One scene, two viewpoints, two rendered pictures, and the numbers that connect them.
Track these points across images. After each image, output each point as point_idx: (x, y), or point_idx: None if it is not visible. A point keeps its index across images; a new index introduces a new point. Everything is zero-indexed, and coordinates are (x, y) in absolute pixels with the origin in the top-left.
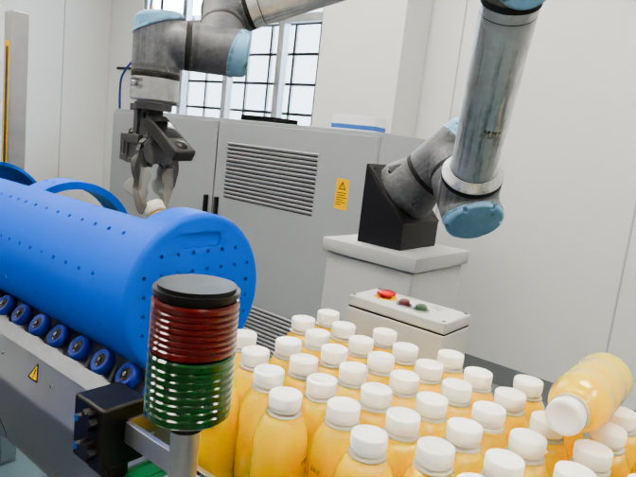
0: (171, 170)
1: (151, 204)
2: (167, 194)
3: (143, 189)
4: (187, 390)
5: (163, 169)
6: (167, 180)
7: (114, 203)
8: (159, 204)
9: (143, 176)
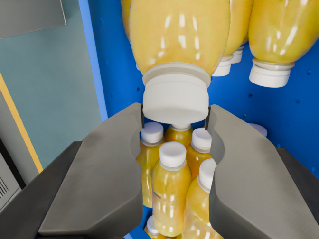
0: (57, 214)
1: (202, 92)
2: (117, 123)
3: (242, 138)
4: None
5: (108, 236)
6: (104, 166)
7: (143, 232)
8: (179, 80)
9: (273, 187)
